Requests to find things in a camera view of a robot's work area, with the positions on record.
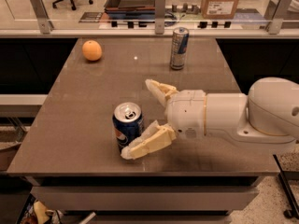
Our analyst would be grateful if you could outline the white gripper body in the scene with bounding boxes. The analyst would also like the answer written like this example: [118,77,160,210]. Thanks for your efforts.
[165,90,206,139]

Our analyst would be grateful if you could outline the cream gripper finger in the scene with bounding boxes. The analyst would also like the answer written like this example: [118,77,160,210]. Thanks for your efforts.
[121,120,177,160]
[145,79,178,107]

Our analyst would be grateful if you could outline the blue pepsi can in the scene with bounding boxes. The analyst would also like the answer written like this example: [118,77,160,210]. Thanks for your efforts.
[112,102,144,150]

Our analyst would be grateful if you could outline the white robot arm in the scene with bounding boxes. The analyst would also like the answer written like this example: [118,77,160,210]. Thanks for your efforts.
[121,77,299,160]

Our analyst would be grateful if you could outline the silver blue red bull can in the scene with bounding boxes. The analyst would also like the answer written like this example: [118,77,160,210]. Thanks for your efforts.
[170,27,189,70]

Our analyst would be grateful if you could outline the orange fruit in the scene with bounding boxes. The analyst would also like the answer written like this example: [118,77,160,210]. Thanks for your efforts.
[82,40,103,61]

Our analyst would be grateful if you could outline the grey table drawer front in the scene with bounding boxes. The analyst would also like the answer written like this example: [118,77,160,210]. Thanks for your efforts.
[31,186,258,211]

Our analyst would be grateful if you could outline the grey open tray box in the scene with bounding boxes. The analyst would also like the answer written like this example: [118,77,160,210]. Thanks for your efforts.
[105,0,155,11]

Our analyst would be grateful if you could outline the brown cardboard box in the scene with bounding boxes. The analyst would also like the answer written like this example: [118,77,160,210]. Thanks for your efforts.
[201,0,239,19]

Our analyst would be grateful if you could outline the middle metal glass bracket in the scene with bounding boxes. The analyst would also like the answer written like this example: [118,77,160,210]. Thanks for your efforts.
[155,0,165,35]

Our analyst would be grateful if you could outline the metal glass bracket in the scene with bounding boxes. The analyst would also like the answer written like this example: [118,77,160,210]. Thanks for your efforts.
[264,0,292,35]
[155,0,165,35]
[30,0,53,35]

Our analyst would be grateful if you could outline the right metal glass bracket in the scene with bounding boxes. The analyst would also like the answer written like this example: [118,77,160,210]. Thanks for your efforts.
[264,0,292,35]

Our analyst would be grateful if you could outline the left metal glass bracket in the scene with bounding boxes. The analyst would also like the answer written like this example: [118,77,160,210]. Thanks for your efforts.
[30,0,53,35]

